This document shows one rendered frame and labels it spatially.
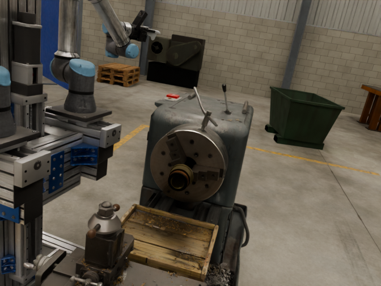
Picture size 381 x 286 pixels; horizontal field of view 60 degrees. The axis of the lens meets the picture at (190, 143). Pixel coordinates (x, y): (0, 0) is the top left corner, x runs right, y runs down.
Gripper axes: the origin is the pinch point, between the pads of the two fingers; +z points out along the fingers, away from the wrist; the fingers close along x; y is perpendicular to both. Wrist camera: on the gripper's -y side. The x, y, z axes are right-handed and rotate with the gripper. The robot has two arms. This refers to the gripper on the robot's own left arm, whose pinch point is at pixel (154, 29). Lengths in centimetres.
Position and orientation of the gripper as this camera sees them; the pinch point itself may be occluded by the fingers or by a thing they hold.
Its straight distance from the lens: 210.4
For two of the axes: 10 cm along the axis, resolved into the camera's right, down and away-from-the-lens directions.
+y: -2.6, 8.9, 3.9
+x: 7.3, 4.4, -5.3
